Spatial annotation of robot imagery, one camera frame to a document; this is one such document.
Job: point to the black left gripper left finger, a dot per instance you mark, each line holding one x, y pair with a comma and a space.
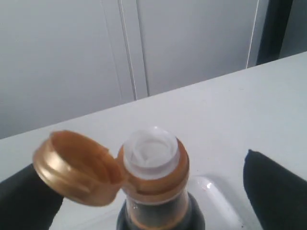
26, 202

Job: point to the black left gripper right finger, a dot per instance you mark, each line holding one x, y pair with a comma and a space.
277, 196

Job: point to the soy sauce bottle gold cap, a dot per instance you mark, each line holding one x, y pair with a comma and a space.
151, 168

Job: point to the white rectangular plastic tray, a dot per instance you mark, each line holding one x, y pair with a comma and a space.
218, 211

